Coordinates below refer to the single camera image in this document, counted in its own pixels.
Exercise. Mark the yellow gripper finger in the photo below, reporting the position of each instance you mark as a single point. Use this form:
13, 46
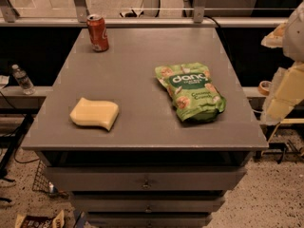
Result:
286, 91
276, 38

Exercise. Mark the green rice chip bag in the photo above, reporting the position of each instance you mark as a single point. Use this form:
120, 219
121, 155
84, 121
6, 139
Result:
192, 92

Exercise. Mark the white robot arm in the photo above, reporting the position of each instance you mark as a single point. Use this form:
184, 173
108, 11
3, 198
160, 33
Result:
294, 36

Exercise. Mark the brown snack bag on floor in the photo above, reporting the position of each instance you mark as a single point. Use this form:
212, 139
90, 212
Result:
40, 222

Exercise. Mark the tape roll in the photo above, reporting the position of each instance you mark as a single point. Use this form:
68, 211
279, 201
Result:
264, 87

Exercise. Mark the grey drawer cabinet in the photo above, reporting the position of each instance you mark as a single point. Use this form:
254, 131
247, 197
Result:
150, 170

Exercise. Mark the red soda can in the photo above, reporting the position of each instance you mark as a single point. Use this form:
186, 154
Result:
97, 32

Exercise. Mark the yellow sponge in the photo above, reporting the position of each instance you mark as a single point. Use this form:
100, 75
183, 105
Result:
94, 113

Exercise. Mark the clear plastic water bottle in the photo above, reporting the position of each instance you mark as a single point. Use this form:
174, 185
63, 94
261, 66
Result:
23, 80

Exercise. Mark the metal railing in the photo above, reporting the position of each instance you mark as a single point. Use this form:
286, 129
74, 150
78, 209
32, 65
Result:
12, 17

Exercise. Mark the yellow stand frame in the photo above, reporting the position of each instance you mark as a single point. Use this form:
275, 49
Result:
288, 134

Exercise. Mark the wire basket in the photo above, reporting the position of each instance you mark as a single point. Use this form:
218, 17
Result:
41, 182

